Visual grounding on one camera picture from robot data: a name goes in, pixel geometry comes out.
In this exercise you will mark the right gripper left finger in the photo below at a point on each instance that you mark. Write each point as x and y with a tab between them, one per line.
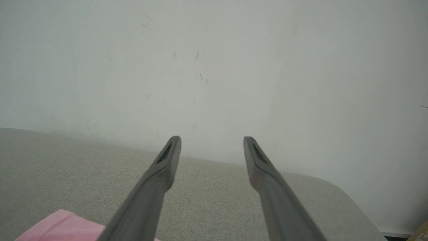
150	201

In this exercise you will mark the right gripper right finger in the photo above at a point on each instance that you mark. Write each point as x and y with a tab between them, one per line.
281	207

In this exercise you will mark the pink garment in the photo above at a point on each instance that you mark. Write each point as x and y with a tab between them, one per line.
63	227

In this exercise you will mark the grey fabric sofa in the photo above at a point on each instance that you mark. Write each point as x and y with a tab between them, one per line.
214	201

